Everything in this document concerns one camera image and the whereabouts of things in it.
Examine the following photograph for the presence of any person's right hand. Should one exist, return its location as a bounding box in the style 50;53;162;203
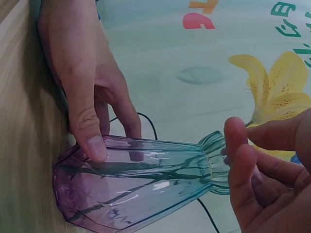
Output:
224;108;311;233

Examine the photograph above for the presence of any person's left hand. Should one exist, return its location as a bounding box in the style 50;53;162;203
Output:
37;0;143;163

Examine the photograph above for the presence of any purple and teal glass vase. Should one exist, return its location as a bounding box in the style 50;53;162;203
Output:
52;130;232;233

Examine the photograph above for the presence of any black cable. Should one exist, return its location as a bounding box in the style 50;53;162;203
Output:
108;112;216;233

